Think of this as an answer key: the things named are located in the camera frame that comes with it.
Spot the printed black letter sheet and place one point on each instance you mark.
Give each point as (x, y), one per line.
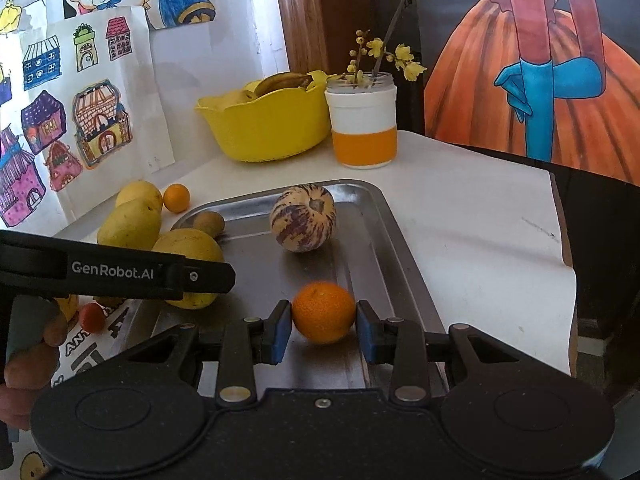
(85, 355)

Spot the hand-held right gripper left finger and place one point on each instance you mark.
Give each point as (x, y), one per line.
(282, 332)

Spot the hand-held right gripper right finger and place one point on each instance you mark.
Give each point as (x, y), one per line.
(364, 332)

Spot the metal baking tray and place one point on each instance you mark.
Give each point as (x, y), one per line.
(360, 240)

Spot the yellow plastic bowl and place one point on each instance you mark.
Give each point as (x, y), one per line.
(265, 127)

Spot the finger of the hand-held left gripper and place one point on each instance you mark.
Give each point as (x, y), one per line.
(210, 277)

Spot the red cherry tomato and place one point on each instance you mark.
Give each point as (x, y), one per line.
(91, 317)

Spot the large yellow mango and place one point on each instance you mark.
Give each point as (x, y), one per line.
(186, 245)

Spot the brown wooden post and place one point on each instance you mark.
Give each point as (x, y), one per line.
(320, 15)

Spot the person's left hand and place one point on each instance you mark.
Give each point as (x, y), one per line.
(30, 367)

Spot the orange skirt figure painting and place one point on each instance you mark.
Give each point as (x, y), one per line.
(500, 85)

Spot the houses drawing sheet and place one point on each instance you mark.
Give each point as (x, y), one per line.
(85, 110)

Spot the small yellow fruit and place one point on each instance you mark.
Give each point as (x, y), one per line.
(68, 306)

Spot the brown kiwi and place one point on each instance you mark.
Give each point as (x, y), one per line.
(208, 223)

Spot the yellow flower branch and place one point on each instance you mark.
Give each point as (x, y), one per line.
(400, 55)

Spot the orange tangerine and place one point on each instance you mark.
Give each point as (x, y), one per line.
(323, 312)

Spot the white and orange jar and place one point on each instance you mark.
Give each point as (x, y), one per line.
(361, 125)

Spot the ripe banana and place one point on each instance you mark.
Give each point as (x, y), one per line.
(282, 82)

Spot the striped pepino melon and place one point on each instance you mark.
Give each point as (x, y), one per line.
(302, 217)

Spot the white table cover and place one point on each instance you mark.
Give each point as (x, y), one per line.
(475, 240)

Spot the small orange kumquat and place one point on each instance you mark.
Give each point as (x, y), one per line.
(177, 197)

